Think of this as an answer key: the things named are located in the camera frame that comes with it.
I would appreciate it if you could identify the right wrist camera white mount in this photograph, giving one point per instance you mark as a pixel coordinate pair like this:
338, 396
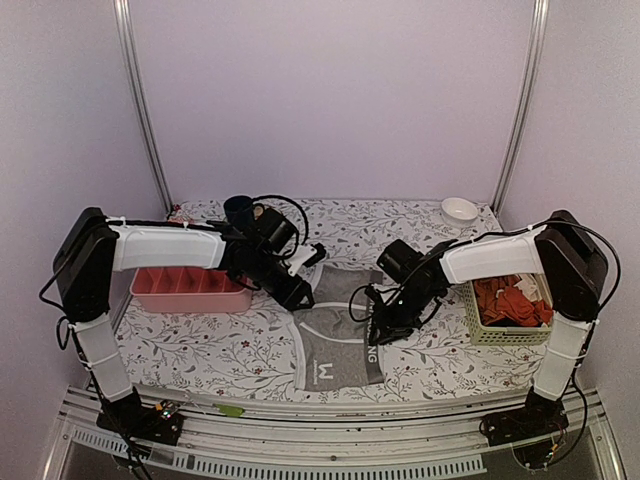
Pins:
380, 294

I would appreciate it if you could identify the red white striped cloth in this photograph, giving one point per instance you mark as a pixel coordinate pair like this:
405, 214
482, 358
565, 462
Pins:
180, 217

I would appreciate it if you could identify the right aluminium frame post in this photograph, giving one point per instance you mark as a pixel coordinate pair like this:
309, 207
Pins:
532, 63

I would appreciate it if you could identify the white bowl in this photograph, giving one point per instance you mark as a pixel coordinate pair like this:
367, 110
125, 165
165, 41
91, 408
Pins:
458, 212

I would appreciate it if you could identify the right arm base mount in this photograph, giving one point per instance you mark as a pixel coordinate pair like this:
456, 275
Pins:
537, 417

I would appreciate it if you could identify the grey boxer underwear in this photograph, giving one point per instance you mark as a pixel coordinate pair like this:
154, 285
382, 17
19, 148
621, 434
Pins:
331, 349

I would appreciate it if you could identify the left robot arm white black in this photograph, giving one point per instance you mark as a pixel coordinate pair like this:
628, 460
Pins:
265, 251

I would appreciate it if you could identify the pink divided organizer box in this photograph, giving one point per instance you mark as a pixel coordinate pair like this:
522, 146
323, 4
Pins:
188, 290

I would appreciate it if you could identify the left aluminium frame post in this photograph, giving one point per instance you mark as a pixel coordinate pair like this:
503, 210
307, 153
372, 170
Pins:
124, 26

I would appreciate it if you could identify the dark blue mug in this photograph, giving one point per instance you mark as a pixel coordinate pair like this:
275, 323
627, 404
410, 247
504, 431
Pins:
241, 211

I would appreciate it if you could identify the pale green plastic basket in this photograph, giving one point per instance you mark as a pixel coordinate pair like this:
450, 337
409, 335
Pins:
497, 336

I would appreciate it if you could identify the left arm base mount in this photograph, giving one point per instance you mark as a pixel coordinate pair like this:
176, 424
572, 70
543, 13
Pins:
132, 419

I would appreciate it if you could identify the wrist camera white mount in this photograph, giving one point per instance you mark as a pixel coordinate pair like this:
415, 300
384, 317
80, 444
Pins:
305, 256
380, 294

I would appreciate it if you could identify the green tape scrap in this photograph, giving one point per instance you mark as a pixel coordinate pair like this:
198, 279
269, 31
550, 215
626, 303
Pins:
232, 411

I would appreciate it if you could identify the aluminium frame post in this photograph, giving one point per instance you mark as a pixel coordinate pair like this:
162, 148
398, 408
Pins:
532, 63
124, 26

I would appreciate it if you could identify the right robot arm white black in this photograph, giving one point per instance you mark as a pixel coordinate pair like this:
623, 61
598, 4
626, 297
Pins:
572, 258

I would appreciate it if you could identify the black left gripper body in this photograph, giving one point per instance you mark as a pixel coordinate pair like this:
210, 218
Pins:
263, 275

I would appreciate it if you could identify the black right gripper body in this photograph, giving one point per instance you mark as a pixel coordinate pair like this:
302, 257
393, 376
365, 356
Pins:
405, 314

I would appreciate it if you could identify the orange clothes in basket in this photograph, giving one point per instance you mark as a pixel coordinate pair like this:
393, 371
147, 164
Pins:
511, 301

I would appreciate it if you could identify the floral tablecloth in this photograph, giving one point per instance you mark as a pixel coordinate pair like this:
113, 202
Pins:
251, 355

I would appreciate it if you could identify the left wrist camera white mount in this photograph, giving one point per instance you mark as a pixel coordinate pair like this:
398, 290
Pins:
305, 256

